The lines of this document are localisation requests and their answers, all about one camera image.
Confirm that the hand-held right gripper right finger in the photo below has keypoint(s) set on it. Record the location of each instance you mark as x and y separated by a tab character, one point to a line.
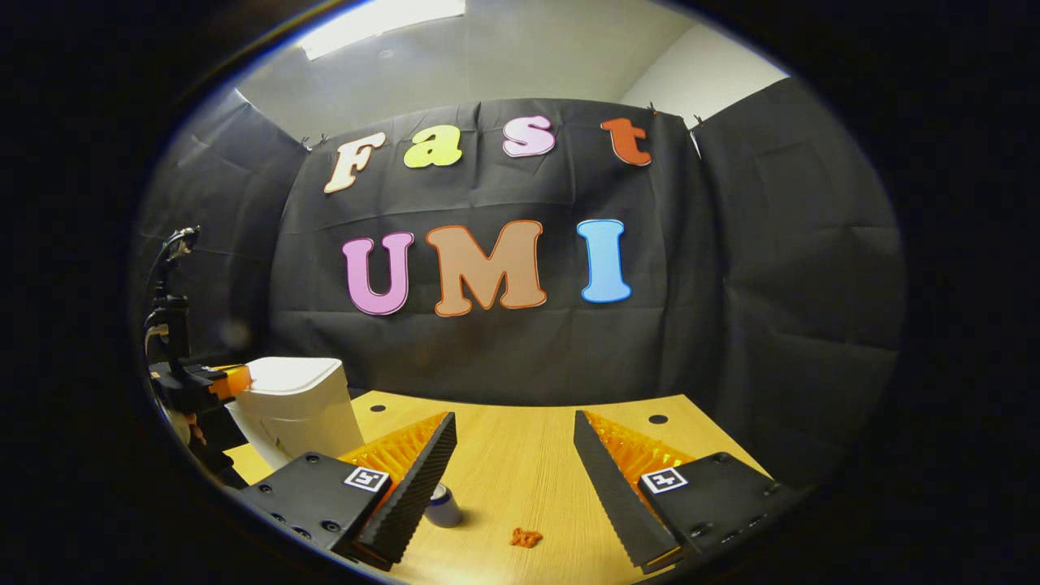
617	496

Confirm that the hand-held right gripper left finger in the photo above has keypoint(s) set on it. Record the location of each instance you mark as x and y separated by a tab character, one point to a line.
422	487

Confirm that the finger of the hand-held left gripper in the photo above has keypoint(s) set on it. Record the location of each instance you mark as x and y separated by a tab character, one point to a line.
227	382

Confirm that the white desktop garbage bin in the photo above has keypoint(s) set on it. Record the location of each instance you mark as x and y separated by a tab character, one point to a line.
301	406

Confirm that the orange paper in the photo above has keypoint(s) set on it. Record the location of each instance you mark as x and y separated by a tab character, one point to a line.
526	537

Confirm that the wooden desktop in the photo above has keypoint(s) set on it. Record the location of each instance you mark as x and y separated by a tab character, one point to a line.
520	455

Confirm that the ceiling light panel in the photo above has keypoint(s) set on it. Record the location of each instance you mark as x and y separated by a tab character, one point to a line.
374	20

